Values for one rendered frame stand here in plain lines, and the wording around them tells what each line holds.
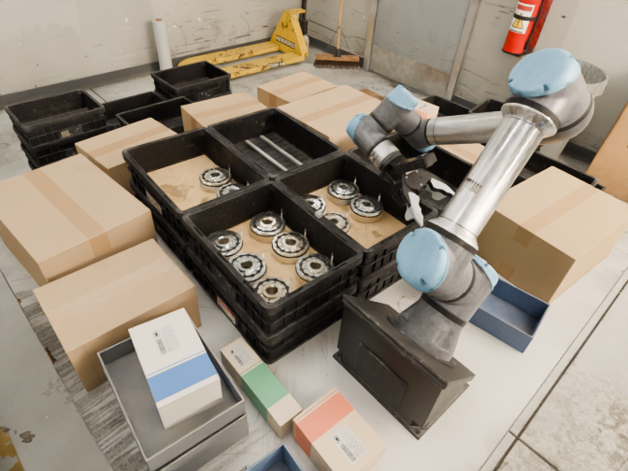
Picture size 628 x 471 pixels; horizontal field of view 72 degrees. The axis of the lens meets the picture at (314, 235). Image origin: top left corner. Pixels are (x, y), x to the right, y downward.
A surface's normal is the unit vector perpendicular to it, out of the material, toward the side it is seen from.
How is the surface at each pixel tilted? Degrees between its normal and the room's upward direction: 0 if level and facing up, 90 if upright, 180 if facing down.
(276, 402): 0
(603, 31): 90
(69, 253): 90
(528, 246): 90
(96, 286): 0
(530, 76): 42
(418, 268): 56
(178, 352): 0
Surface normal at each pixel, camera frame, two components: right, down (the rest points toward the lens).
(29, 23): 0.69, 0.51
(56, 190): 0.07, -0.75
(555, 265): -0.80, 0.36
